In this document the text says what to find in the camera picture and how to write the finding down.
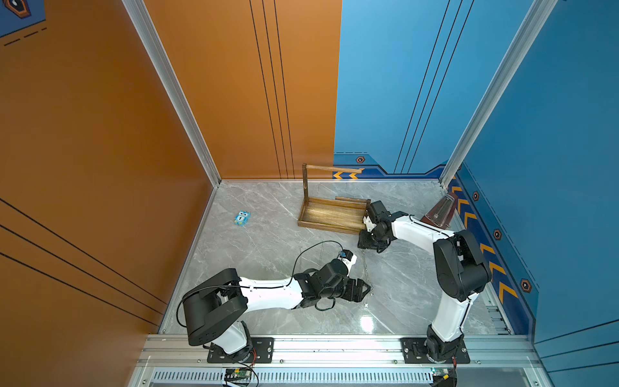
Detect wooden jewelry display stand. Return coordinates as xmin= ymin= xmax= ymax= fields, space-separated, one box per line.
xmin=297 ymin=164 xmax=370 ymax=235

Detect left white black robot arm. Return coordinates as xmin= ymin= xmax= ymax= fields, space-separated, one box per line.
xmin=177 ymin=248 xmax=372 ymax=363

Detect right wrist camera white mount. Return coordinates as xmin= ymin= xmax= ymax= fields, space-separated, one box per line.
xmin=363 ymin=201 xmax=391 ymax=232

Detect dark red metronome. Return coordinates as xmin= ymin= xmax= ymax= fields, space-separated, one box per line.
xmin=421 ymin=193 xmax=458 ymax=230

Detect small blue owl toy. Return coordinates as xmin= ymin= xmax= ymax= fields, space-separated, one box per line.
xmin=235 ymin=211 xmax=251 ymax=226

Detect left green circuit board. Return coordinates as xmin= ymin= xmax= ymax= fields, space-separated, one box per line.
xmin=223 ymin=368 xmax=253 ymax=385

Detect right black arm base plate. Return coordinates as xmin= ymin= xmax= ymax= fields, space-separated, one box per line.
xmin=400 ymin=336 xmax=471 ymax=365

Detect right green circuit board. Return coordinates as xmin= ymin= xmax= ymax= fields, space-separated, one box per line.
xmin=430 ymin=368 xmax=458 ymax=387

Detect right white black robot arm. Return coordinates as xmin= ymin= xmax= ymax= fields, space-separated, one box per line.
xmin=358 ymin=202 xmax=492 ymax=363

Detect silver star pendant necklace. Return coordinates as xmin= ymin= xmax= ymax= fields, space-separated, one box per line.
xmin=362 ymin=251 xmax=371 ymax=308

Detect aluminium front rail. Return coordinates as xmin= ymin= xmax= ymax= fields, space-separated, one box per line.
xmin=137 ymin=335 xmax=542 ymax=369

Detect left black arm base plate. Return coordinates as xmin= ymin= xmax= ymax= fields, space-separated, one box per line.
xmin=207 ymin=337 xmax=275 ymax=364

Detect green circuit board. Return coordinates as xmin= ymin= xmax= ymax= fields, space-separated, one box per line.
xmin=223 ymin=368 xmax=253 ymax=385
xmin=430 ymin=368 xmax=458 ymax=387

